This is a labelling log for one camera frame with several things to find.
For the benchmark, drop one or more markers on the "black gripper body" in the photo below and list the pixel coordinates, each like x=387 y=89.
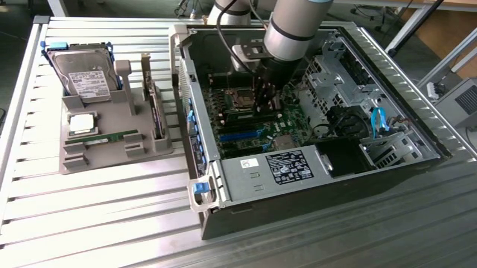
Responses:
x=281 y=71

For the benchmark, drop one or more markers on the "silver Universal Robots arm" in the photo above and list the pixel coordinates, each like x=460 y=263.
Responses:
x=291 y=30

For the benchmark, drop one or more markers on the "installed green RAM stick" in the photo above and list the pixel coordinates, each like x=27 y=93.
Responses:
x=241 y=116

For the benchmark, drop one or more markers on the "CPU socket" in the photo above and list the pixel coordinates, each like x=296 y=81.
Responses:
x=241 y=97

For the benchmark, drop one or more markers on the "green motherboard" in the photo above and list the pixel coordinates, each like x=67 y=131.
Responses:
x=291 y=120

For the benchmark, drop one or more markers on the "metal disk bay cage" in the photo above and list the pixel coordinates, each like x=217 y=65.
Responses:
x=332 y=83

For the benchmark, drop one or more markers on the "blue expansion slot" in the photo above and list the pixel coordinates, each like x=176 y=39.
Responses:
x=241 y=135

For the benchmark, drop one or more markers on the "silver chipset heatsink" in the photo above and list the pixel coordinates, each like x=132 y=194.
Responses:
x=285 y=143

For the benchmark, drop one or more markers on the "grey power supply unit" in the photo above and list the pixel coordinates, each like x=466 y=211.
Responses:
x=268 y=173

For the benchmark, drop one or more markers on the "graphics card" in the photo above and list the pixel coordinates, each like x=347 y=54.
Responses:
x=154 y=106

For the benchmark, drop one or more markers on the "open black PC case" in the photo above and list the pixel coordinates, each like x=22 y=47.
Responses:
x=299 y=178

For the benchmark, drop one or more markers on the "blue case latch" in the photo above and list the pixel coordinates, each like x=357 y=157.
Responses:
x=201 y=188

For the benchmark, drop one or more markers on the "white power strip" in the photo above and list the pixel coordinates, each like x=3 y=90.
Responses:
x=436 y=90

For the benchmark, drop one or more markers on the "wooden desk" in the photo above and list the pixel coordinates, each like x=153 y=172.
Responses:
x=444 y=33

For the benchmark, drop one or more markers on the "grey parts rack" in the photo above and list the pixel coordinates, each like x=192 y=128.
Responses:
x=109 y=156

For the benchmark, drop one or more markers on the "silver hard disk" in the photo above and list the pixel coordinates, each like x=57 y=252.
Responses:
x=87 y=75

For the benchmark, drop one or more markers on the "silver CPU chip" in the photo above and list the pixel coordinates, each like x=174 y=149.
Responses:
x=83 y=123

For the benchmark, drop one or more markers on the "grey computer box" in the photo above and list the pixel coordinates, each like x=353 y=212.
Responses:
x=460 y=103

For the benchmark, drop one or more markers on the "blue disk carrier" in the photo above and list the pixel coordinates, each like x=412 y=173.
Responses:
x=59 y=46

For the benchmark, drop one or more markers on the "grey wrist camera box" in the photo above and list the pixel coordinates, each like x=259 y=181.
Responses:
x=248 y=54

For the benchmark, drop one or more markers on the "black plastic duct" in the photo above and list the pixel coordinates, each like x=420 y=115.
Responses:
x=345 y=159

